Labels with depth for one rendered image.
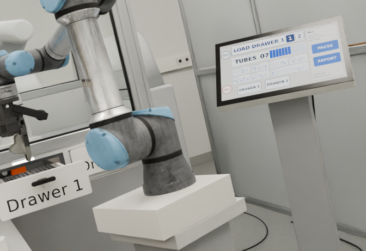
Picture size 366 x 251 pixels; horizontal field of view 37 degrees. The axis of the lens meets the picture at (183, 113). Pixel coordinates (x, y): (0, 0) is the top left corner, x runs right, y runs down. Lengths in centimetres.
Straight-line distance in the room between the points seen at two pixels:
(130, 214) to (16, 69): 58
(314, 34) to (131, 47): 72
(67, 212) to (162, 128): 79
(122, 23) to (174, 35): 359
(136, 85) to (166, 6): 364
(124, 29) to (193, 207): 99
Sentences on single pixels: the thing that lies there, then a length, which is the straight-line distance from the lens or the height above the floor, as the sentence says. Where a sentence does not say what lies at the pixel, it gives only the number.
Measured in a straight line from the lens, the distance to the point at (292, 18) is 316.
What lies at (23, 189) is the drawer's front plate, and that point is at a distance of 175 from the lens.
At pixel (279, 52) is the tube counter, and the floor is 111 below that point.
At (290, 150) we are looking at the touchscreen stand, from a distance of 221.
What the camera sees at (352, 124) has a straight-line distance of 296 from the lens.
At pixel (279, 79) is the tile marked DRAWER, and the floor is 101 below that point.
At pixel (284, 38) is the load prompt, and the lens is 221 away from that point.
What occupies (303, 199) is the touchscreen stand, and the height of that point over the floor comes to 51.
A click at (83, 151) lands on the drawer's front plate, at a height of 91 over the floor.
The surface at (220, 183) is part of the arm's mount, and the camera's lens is 148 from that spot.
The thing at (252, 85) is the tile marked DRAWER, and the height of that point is 101.
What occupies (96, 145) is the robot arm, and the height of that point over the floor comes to 102.
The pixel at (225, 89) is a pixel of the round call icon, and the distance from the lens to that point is 214.
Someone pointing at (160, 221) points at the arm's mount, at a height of 81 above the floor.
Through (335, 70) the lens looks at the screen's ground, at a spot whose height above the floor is 101.
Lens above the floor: 119
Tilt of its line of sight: 6 degrees down
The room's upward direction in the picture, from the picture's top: 13 degrees counter-clockwise
